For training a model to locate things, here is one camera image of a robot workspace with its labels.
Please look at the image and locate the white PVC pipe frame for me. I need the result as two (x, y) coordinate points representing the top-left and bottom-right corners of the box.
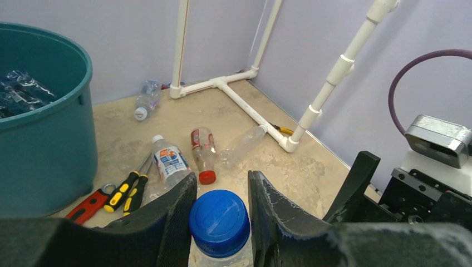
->
(169, 0), (401, 154)

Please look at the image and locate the teal plastic bin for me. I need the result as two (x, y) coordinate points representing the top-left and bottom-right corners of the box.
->
(1, 22), (98, 219)

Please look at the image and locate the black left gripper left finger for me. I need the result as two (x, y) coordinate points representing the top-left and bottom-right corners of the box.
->
(1, 173), (197, 266)

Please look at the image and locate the clear bottle by back wall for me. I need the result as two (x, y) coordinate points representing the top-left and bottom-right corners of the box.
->
(134, 80), (161, 121)

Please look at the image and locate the yellow black handled screwdriver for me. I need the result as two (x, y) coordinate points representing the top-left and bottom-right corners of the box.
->
(104, 152), (151, 212)

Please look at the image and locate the red-cap clear bottle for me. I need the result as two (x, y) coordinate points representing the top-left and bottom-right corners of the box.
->
(190, 127), (217, 185)

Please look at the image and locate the small Pepsi bottle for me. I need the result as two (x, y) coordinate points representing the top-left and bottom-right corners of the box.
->
(188, 189), (254, 266)

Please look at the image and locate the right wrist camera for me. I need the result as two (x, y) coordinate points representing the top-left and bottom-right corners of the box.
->
(400, 114), (472, 196)

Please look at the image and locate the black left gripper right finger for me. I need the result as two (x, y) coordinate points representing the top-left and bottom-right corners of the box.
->
(248, 171), (471, 266)

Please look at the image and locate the red-handled adjustable wrench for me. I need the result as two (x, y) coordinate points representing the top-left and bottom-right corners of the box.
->
(66, 182), (118, 225)

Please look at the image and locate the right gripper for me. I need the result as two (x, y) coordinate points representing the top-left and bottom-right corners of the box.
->
(323, 151), (471, 231)

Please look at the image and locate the white-label clear bottle white cap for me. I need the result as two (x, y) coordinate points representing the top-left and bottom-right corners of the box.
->
(151, 135), (191, 189)

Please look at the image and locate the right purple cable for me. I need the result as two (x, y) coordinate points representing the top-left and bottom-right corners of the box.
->
(387, 48), (472, 137)

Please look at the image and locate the yellow tool by pipe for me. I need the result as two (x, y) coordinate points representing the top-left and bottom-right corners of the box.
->
(270, 123), (294, 136)

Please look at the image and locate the clear bottle near pipe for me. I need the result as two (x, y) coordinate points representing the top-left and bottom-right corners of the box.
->
(220, 125), (267, 169)

